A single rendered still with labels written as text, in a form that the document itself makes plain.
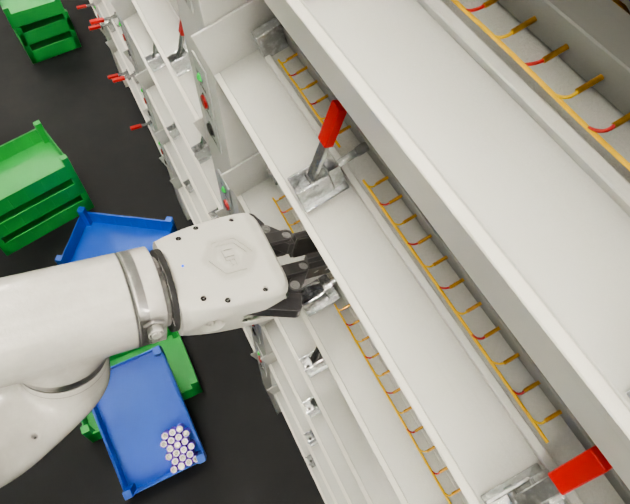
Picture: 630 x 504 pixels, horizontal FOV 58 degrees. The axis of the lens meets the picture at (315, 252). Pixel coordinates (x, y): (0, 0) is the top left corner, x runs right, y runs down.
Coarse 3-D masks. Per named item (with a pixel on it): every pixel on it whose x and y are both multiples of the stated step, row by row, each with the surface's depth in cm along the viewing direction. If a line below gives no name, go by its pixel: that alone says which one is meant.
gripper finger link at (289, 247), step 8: (264, 232) 56; (296, 232) 57; (304, 232) 56; (296, 240) 55; (304, 240) 56; (280, 248) 56; (288, 248) 56; (296, 248) 56; (304, 248) 57; (312, 248) 58; (296, 256) 57
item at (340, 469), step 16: (272, 320) 103; (272, 336) 102; (288, 352) 100; (288, 368) 98; (304, 384) 96; (304, 400) 95; (320, 416) 94; (320, 432) 92; (336, 448) 91; (336, 464) 90; (336, 480) 89; (352, 480) 88; (352, 496) 87
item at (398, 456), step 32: (256, 160) 67; (256, 192) 71; (288, 256) 66; (320, 320) 61; (352, 320) 60; (320, 352) 60; (352, 352) 59; (352, 384) 58; (384, 384) 57; (384, 416) 55; (384, 448) 54; (416, 448) 53; (416, 480) 52; (448, 480) 52
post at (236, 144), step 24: (192, 0) 51; (216, 0) 49; (240, 0) 50; (192, 24) 55; (192, 48) 60; (216, 96) 58; (216, 120) 63; (240, 120) 62; (240, 144) 64; (216, 168) 78; (264, 336) 108; (264, 384) 150
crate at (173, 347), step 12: (168, 336) 160; (180, 336) 157; (144, 348) 158; (168, 348) 158; (180, 348) 158; (120, 360) 156; (168, 360) 156; (180, 360) 156; (180, 372) 154; (192, 372) 154; (180, 384) 152; (192, 384) 145; (192, 396) 151; (84, 420) 144; (84, 432) 138; (96, 432) 141
